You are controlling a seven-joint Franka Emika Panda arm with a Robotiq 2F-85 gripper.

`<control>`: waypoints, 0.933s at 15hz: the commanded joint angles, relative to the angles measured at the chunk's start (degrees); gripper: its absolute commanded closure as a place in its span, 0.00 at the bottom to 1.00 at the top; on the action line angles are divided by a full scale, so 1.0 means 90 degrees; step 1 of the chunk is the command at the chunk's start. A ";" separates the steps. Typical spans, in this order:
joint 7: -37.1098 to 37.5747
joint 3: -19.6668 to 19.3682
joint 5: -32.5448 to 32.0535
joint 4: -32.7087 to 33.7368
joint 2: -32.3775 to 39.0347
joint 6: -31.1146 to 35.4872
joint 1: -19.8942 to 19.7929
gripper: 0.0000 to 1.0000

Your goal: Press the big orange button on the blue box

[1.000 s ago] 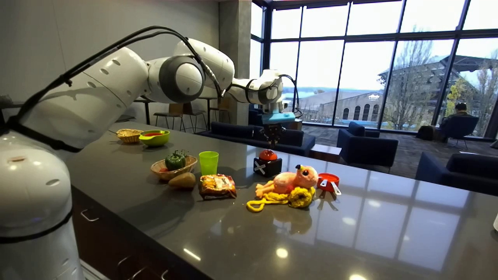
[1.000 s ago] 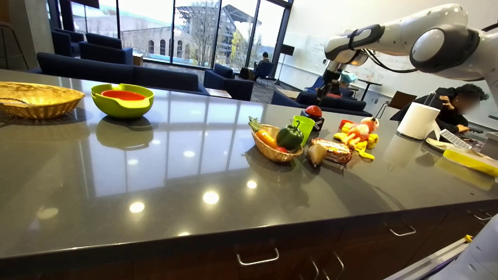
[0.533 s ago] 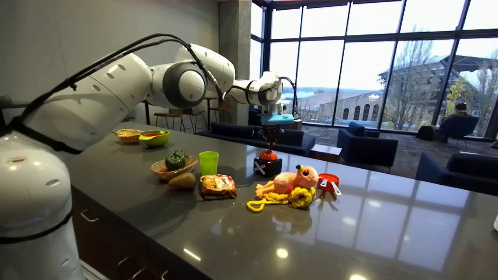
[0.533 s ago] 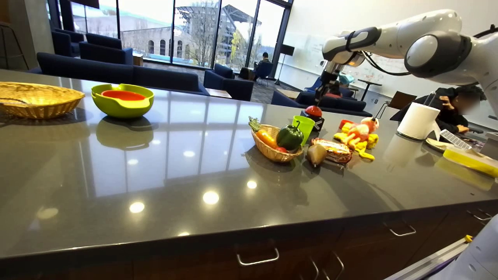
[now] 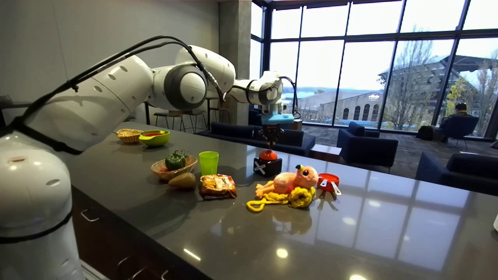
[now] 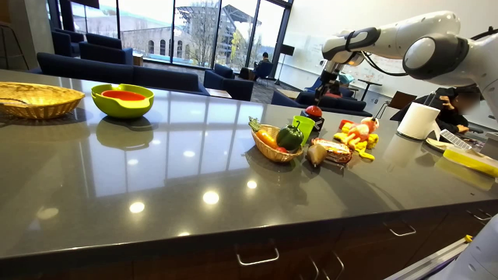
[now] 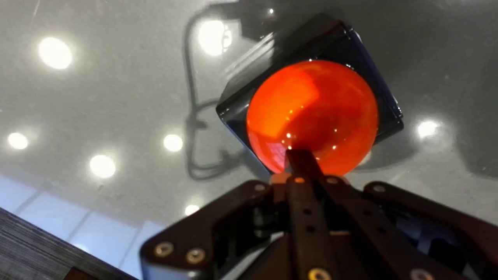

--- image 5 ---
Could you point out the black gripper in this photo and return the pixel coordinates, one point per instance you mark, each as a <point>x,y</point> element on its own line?
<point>271,126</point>

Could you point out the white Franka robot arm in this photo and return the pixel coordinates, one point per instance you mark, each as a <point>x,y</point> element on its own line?
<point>94,103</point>

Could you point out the big orange button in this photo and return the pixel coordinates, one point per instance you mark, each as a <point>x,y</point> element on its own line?
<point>268,156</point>

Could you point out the dark box with white cross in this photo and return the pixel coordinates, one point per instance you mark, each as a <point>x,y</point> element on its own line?
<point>266,166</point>

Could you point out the dark blue sofa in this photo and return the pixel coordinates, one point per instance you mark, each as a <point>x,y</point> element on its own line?
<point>243,134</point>

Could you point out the orange yellow plush toy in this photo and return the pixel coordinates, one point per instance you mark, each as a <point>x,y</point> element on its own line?
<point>290,182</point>

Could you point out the low coffee table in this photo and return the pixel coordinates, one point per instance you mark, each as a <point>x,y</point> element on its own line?
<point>326,151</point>

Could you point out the green plastic cup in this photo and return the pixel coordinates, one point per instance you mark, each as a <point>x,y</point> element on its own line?
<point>209,162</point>

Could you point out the blue armchair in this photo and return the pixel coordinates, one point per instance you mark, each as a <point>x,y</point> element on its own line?
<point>366,148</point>

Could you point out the brown pear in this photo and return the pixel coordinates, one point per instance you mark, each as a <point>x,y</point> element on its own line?
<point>182,180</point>

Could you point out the green bell pepper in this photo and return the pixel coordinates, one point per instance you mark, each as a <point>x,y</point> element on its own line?
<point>175,159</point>

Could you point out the wicker bowl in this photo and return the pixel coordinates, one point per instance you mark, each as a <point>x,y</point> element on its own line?
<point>172,171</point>

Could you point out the green bowl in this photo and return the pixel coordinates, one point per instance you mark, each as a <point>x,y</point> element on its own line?
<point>154,138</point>

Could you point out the yellow bowl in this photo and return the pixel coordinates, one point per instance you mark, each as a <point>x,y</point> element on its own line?
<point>128,135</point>

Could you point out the seated person in chair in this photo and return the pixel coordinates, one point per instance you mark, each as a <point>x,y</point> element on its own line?
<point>459,121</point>

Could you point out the dark blue lounge chair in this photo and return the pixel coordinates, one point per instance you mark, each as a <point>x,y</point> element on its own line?
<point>461,171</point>

